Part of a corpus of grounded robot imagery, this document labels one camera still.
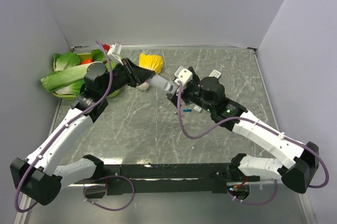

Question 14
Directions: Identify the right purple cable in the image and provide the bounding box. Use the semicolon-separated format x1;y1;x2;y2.
176;80;330;188

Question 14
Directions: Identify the grey white remote control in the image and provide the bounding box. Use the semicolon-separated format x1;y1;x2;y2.
146;74;178;94

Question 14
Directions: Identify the white remote with screen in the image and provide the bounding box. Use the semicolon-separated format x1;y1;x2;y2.
209;70;221;79

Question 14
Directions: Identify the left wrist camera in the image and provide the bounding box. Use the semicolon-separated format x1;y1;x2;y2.
103;42;122;64

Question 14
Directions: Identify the small white remote control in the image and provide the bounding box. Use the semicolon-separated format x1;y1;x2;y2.
194;105;202;112

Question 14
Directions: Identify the bok choy toy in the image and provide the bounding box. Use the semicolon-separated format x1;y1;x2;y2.
55;80;84;96

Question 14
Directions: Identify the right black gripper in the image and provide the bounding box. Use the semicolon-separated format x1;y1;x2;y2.
166;76;214;113

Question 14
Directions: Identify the yellow cabbage toy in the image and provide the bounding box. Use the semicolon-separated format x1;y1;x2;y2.
138;53;164;74

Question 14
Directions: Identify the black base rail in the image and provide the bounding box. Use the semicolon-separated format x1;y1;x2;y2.
78;163;260;196

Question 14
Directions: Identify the long napa cabbage toy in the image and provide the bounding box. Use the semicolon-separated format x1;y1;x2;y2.
41;63;92;92

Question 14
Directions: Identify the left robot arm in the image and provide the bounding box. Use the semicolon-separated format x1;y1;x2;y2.
10;59;157;206

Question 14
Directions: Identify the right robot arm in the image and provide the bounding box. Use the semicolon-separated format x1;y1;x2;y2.
169;66;319;193

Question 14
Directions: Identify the red tomato toy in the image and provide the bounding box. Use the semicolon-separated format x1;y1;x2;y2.
81;59;93;65

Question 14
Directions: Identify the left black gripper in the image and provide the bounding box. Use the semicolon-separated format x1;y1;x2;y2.
100;57;155;98

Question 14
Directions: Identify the green leaf toy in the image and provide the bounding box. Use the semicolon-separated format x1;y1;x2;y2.
53;51;81;71

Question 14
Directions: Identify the green plastic basket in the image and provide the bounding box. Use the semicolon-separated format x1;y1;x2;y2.
52;53;119;101

